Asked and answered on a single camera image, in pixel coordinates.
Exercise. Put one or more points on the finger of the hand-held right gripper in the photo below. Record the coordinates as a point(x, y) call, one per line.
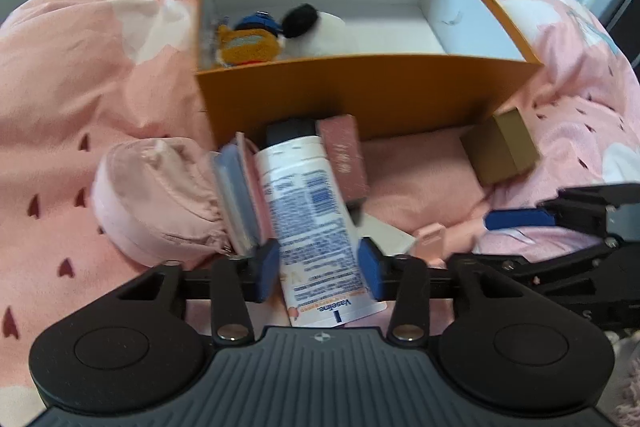
point(520, 219)
point(550, 264)

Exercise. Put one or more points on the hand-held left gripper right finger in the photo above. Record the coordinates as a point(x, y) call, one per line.
point(369, 272)

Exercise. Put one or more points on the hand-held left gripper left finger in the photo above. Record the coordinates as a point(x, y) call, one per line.
point(266, 272)

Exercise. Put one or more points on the small pink box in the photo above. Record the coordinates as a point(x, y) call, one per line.
point(430, 242)

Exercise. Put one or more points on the white lotion bottle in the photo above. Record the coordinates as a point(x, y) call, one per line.
point(310, 217)

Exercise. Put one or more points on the gold box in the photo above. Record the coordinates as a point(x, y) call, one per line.
point(500, 147)

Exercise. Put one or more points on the pink and grey case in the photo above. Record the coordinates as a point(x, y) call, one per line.
point(235, 202)

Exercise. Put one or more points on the pink rectangular box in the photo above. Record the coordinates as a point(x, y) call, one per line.
point(342, 157)

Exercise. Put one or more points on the pink round pouch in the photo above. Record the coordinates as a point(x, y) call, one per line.
point(150, 192)

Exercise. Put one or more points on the orange cardboard box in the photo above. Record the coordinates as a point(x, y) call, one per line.
point(350, 99)

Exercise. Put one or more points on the orange plush toy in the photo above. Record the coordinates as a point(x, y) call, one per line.
point(245, 48)

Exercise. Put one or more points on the white and black plush toy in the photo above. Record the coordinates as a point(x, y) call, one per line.
point(325, 34)

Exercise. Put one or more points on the pink printed blanket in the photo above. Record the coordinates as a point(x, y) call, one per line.
point(75, 82)

